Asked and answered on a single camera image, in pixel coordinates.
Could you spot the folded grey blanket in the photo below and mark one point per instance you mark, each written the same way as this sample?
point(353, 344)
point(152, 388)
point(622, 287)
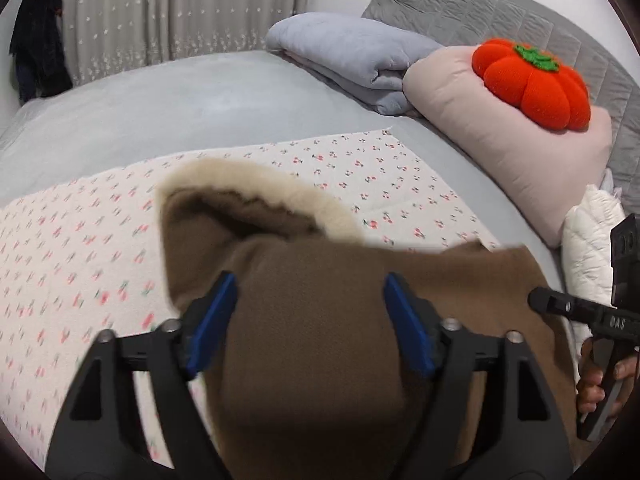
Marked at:
point(340, 45)

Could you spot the person's right hand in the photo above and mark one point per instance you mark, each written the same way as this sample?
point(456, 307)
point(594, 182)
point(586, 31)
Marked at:
point(590, 390)

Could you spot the orange pumpkin plush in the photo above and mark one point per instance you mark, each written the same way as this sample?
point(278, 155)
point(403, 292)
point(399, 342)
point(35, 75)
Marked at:
point(530, 90)

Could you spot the grey star-print curtain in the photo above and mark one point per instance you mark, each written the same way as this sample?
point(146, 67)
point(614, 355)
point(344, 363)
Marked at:
point(200, 10)

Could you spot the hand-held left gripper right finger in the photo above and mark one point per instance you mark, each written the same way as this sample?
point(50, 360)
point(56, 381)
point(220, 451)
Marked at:
point(407, 325)

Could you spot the white quilted cushion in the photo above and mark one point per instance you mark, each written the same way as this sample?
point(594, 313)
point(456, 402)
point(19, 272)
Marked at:
point(585, 240)

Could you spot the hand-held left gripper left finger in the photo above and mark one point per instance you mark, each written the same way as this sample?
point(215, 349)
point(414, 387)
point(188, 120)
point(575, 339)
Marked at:
point(215, 325)

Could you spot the pink pillow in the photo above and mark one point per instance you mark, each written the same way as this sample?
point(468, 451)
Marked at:
point(490, 130)

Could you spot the grey quilted headboard cover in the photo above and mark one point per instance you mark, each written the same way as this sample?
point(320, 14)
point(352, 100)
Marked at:
point(500, 10)

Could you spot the grey bed sheet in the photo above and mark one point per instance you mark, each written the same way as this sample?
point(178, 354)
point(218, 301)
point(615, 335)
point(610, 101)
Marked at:
point(175, 105)

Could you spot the white floral quilted mat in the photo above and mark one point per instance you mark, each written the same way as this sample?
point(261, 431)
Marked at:
point(75, 220)

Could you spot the dark hanging clothes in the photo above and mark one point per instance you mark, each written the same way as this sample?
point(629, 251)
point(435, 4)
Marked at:
point(40, 45)

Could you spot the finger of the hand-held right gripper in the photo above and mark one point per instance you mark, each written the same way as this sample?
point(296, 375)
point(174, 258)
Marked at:
point(560, 304)

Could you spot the brown coat with fur collar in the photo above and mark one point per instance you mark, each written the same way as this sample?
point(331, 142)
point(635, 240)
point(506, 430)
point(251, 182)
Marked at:
point(310, 335)

